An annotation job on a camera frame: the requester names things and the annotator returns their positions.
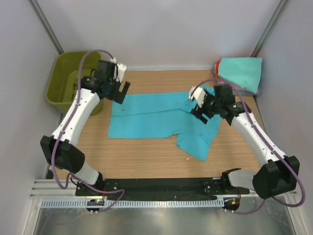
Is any aluminium frame rail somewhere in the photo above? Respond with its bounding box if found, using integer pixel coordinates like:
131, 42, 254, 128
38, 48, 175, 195
31, 177, 296, 201

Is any folded pink t shirt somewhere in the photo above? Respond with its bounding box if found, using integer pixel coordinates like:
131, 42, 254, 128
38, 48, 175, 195
217, 79, 260, 94

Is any slotted cable duct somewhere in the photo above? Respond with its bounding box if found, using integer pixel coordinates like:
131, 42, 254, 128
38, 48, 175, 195
41, 198, 224, 209

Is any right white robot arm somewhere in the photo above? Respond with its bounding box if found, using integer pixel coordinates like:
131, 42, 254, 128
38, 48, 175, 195
188, 84, 300, 199

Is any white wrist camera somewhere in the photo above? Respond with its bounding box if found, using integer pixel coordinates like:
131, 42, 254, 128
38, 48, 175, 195
188, 86, 207, 108
110, 58, 127, 83

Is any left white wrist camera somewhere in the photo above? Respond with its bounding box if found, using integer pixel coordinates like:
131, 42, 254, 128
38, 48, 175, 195
110, 58, 127, 83

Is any blue t shirt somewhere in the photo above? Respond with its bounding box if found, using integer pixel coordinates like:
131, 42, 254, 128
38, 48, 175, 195
107, 92, 222, 161

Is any green plastic bin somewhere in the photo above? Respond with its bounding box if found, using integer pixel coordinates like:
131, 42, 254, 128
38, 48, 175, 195
45, 50, 103, 116

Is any folded orange t shirt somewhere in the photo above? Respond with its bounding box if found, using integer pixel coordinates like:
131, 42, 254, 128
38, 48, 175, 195
213, 61, 220, 77

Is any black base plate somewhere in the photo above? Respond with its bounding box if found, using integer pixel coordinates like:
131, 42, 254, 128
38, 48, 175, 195
75, 177, 250, 202

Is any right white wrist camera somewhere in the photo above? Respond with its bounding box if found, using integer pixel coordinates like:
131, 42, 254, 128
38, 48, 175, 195
188, 86, 207, 108

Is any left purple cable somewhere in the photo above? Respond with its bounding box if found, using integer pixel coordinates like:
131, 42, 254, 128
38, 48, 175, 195
50, 49, 125, 212

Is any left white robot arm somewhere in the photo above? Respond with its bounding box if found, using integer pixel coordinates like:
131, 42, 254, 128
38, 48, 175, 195
40, 60, 130, 189

